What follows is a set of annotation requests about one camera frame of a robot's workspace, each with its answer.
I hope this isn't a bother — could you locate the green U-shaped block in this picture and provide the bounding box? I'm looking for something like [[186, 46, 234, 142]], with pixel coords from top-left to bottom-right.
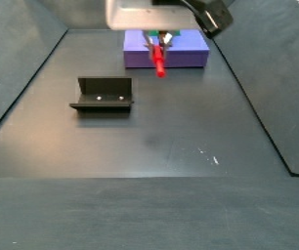
[[150, 30, 182, 36]]

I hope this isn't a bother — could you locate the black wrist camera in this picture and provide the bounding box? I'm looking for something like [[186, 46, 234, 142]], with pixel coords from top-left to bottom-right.
[[181, 0, 234, 39]]

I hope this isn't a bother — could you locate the black U-shaped holder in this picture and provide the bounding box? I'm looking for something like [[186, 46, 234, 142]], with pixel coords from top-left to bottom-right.
[[70, 76, 134, 110]]

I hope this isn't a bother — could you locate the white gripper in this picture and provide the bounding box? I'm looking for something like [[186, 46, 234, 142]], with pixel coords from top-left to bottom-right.
[[106, 0, 201, 59]]

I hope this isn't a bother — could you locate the red hexagonal peg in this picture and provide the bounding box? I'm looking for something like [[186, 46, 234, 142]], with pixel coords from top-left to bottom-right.
[[152, 45, 166, 77]]

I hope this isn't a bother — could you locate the purple board base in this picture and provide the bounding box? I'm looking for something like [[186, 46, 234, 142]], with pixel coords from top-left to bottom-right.
[[123, 29, 210, 68]]

